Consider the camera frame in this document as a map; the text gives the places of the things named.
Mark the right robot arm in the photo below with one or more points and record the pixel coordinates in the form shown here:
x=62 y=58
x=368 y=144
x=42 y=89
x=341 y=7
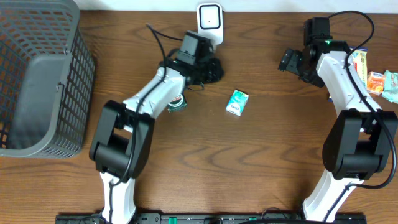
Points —
x=359 y=151

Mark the orange small packet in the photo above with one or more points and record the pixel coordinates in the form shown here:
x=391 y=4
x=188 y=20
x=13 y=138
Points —
x=375 y=82

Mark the dark green round-label packet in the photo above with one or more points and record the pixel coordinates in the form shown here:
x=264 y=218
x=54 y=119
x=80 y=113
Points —
x=177 y=104

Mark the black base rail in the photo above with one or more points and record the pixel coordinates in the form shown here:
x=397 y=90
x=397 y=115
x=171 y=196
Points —
x=156 y=218

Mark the white barcode scanner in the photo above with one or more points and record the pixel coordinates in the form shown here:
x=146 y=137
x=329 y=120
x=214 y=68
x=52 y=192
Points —
x=210 y=22

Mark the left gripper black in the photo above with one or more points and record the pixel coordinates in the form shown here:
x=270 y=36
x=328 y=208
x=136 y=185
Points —
x=212 y=72

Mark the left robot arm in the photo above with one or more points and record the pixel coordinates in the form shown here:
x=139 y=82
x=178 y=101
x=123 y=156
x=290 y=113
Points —
x=123 y=137

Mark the grey plastic mesh basket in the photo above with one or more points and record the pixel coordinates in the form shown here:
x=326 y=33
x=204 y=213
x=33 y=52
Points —
x=47 y=79

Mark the large yellow snack bag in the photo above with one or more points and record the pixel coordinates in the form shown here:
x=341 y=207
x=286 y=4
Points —
x=360 y=63

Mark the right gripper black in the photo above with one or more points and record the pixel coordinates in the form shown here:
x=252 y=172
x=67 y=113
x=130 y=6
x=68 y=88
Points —
x=289 y=60

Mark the green white packet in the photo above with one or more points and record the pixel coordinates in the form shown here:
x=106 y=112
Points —
x=237 y=102

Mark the light blue small packet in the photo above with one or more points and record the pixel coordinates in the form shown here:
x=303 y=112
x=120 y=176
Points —
x=390 y=91

